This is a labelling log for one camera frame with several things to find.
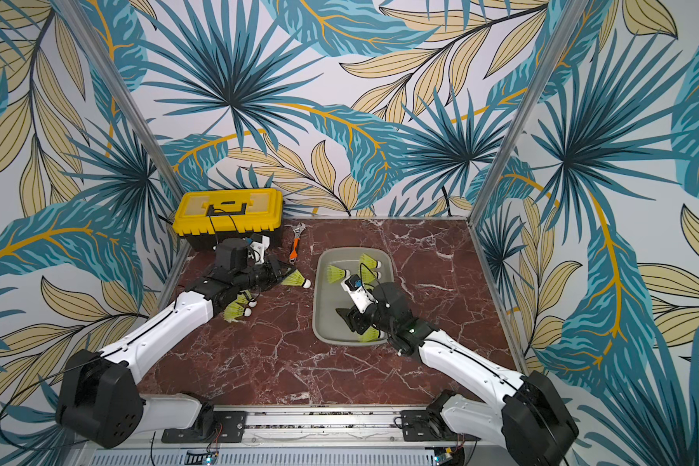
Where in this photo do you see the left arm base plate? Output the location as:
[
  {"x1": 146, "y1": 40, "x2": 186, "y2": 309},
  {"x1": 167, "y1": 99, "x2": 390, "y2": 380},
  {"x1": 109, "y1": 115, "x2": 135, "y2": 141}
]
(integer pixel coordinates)
[{"x1": 161, "y1": 411, "x2": 248, "y2": 445}]

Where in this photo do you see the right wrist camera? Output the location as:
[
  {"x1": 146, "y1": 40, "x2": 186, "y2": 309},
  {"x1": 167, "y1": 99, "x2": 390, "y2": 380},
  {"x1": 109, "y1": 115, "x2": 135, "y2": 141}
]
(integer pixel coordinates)
[{"x1": 341, "y1": 274, "x2": 377, "y2": 314}]

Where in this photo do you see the yellow-green shuttlecock one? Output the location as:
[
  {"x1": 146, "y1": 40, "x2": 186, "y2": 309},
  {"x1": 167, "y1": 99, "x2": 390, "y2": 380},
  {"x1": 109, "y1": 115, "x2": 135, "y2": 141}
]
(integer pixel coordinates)
[{"x1": 359, "y1": 265, "x2": 381, "y2": 285}]

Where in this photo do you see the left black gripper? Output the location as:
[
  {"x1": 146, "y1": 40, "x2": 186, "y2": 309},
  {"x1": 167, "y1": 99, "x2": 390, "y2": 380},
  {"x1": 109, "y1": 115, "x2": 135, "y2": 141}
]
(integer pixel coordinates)
[{"x1": 234, "y1": 253, "x2": 298, "y2": 292}]

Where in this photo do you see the grey plastic storage tray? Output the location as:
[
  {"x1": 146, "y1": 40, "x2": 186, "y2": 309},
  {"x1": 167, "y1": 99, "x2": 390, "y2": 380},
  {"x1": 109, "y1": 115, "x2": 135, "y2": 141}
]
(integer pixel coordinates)
[{"x1": 313, "y1": 247, "x2": 394, "y2": 347}]

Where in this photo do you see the yellow-green shuttlecock ten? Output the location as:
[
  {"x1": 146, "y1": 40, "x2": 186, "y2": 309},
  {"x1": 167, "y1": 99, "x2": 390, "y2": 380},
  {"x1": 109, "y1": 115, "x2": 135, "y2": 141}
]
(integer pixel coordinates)
[{"x1": 235, "y1": 290, "x2": 257, "y2": 308}]

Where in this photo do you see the yellow-green shuttlecock eight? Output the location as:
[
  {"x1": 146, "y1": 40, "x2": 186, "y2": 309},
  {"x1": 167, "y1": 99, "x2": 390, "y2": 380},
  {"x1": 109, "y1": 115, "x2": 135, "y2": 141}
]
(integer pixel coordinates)
[{"x1": 326, "y1": 265, "x2": 351, "y2": 285}]

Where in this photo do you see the right aluminium frame post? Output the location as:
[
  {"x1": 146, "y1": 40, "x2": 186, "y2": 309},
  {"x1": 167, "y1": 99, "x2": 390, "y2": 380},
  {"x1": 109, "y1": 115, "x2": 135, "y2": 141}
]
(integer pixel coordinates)
[{"x1": 468, "y1": 0, "x2": 589, "y2": 227}]

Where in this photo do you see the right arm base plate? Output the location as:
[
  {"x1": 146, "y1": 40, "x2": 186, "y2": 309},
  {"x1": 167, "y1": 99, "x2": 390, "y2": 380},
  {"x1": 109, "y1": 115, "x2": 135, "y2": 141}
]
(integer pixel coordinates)
[{"x1": 393, "y1": 409, "x2": 480, "y2": 442}]

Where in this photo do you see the yellow-green shuttlecock four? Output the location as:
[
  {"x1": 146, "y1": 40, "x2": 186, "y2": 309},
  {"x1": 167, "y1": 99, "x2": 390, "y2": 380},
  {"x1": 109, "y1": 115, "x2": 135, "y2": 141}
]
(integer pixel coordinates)
[{"x1": 358, "y1": 327, "x2": 383, "y2": 344}]

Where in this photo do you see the aluminium front rail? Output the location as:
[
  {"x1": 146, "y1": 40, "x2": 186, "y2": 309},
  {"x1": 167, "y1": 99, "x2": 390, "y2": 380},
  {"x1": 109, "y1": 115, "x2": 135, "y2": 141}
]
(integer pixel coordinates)
[{"x1": 110, "y1": 404, "x2": 489, "y2": 465}]

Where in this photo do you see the aluminium frame post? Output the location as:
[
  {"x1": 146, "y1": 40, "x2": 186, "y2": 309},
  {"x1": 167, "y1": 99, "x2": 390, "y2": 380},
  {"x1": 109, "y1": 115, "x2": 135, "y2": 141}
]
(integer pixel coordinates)
[
  {"x1": 468, "y1": 0, "x2": 589, "y2": 227},
  {"x1": 56, "y1": 0, "x2": 184, "y2": 203}
]

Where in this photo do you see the yellow black toolbox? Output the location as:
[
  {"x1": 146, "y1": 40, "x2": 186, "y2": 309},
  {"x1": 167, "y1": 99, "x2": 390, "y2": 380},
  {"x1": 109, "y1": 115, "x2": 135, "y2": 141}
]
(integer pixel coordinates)
[{"x1": 173, "y1": 188, "x2": 285, "y2": 252}]

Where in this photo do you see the yellow-green shuttlecock two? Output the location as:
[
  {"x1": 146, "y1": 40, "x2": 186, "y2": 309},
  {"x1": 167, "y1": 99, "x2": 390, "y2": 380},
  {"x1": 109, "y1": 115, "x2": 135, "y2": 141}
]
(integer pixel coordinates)
[{"x1": 359, "y1": 254, "x2": 382, "y2": 270}]

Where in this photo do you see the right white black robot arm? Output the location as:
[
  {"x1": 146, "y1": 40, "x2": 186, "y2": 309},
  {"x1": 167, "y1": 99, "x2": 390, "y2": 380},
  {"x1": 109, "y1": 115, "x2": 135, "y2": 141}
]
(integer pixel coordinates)
[{"x1": 337, "y1": 275, "x2": 579, "y2": 465}]

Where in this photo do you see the yellow-green shuttlecock five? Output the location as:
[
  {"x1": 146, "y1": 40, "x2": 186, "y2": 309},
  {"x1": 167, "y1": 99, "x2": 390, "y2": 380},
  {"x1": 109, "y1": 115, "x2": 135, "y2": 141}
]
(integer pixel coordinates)
[{"x1": 281, "y1": 270, "x2": 312, "y2": 289}]

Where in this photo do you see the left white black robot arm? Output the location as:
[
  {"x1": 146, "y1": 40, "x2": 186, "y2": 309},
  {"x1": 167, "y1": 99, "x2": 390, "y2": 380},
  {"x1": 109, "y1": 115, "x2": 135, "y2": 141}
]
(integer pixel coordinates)
[{"x1": 56, "y1": 234, "x2": 295, "y2": 449}]

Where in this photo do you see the yellow-green shuttlecock nine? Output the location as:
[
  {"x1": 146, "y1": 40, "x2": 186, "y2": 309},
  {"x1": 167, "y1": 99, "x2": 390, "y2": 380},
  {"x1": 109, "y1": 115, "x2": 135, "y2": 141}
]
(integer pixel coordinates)
[{"x1": 223, "y1": 301, "x2": 252, "y2": 322}]

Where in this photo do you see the left aluminium frame post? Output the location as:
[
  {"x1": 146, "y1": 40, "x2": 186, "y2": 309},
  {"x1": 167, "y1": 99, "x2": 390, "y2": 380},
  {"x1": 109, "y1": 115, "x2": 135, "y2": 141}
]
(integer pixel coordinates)
[{"x1": 56, "y1": 0, "x2": 184, "y2": 203}]

